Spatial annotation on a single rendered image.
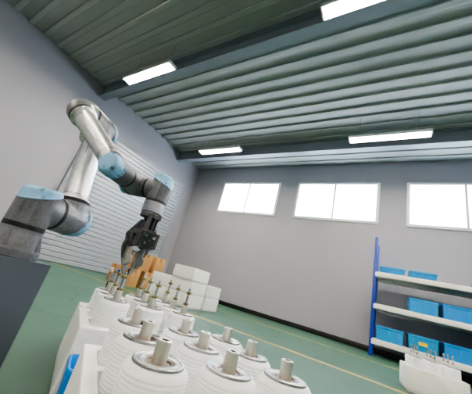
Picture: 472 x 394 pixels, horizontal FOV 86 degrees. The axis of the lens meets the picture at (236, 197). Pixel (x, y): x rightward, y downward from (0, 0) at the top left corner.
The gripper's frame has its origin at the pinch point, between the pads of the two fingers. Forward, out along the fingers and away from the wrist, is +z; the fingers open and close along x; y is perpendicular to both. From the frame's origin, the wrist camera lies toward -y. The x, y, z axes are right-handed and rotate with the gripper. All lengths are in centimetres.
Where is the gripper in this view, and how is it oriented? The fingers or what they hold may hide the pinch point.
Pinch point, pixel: (126, 270)
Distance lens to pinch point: 95.4
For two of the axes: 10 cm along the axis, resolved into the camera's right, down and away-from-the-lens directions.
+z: -2.5, 9.1, -3.4
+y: 6.9, -0.8, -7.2
